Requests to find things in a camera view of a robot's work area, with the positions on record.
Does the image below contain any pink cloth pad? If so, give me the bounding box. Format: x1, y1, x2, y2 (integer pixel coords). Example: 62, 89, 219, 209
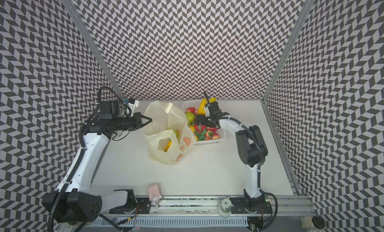
148, 184, 162, 204

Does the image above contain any white green small bottle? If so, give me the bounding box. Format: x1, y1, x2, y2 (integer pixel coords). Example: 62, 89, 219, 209
218, 198, 233, 218

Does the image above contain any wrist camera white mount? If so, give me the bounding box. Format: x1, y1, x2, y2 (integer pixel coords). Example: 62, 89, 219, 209
204, 104, 211, 117
124, 98, 140, 115

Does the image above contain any pink fake dragon fruit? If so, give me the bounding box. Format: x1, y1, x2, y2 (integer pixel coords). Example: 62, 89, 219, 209
194, 124, 217, 141

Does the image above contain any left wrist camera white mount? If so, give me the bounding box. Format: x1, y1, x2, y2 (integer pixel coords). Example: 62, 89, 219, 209
124, 98, 140, 115

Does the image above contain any translucent cream plastic bag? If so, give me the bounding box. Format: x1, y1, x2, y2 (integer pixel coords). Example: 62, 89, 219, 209
141, 101, 197, 165

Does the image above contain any aluminium corner post left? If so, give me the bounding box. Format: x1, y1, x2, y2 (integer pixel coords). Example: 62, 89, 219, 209
61, 0, 125, 98

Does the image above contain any yellow fake banana bunch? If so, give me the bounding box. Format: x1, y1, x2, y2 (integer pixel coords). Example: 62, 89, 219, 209
198, 97, 217, 115

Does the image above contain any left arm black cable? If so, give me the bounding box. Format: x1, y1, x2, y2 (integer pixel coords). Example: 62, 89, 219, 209
46, 86, 133, 232

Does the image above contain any aluminium corner post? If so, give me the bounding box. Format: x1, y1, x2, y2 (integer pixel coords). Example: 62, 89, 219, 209
262, 0, 316, 104
61, 0, 125, 98

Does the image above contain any aluminium corner post right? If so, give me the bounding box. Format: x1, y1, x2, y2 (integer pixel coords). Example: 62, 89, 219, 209
262, 0, 316, 104

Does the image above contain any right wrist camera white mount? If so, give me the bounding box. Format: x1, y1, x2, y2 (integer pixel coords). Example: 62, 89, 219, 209
204, 104, 211, 117

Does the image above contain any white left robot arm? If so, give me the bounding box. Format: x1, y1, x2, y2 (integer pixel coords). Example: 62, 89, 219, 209
42, 112, 152, 224

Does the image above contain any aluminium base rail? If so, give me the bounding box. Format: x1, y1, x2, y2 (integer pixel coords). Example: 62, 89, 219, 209
136, 196, 317, 217

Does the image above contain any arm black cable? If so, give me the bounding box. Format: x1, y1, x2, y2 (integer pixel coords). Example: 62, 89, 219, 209
203, 92, 278, 231
46, 86, 133, 232

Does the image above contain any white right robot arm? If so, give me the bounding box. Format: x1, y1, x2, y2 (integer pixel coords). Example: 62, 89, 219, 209
198, 101, 268, 213

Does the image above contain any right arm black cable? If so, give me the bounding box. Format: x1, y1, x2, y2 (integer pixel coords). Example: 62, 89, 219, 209
203, 92, 278, 231

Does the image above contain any white plastic basket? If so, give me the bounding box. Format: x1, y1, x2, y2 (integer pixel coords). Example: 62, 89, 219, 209
182, 100, 227, 145

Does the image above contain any green fake custard apple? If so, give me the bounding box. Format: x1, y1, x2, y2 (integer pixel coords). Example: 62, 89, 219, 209
186, 112, 196, 124
173, 129, 180, 138

